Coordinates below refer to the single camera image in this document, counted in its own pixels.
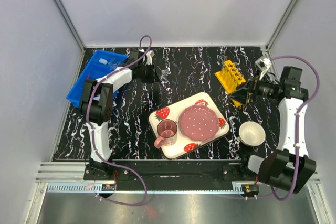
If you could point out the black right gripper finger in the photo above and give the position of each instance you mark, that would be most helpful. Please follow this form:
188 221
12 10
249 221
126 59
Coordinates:
241 95
244 85

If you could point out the cream ceramic bowl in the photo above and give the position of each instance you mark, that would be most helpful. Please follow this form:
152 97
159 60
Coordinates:
251 134

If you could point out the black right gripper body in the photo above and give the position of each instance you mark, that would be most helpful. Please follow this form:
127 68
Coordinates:
266 89

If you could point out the blue plastic compartment bin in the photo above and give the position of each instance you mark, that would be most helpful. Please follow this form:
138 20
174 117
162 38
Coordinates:
93 70

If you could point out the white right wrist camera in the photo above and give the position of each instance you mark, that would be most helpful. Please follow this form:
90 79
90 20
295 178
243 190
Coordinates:
263 64

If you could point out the glass alcohol lamp white cap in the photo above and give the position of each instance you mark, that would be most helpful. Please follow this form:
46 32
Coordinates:
113 63

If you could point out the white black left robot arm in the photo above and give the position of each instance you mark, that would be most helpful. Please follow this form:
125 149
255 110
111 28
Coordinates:
96 103

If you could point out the pink ghost pattern mug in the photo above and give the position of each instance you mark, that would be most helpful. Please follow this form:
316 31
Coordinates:
167 133

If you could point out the strawberry pattern white tray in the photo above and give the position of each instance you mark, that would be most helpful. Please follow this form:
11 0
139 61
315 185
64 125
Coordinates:
183 144

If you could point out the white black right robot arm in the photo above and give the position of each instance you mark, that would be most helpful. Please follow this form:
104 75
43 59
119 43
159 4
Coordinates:
289 166

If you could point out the pink polka dot plate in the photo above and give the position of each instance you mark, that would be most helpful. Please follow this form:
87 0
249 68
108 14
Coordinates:
198 123

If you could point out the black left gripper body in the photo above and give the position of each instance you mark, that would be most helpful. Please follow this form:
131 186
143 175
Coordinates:
146 74

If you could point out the yellow test tube rack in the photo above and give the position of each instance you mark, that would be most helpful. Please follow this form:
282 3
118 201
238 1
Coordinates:
226 80

